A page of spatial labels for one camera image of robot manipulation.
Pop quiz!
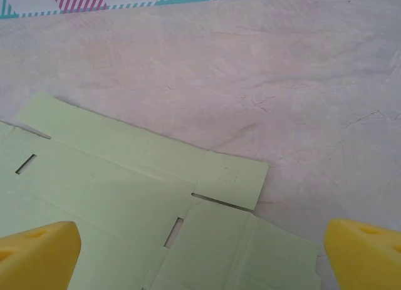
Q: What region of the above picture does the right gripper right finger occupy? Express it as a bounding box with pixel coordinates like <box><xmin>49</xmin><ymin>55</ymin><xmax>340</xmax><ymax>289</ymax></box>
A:
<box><xmin>323</xmin><ymin>218</ymin><xmax>401</xmax><ymax>290</ymax></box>

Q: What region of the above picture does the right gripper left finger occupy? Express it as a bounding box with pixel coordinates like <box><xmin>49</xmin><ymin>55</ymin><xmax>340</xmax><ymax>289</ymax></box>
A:
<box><xmin>0</xmin><ymin>220</ymin><xmax>82</xmax><ymax>290</ymax></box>

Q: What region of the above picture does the green paper box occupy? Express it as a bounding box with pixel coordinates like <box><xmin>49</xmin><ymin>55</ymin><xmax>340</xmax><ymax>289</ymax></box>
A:
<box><xmin>0</xmin><ymin>91</ymin><xmax>323</xmax><ymax>290</ymax></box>

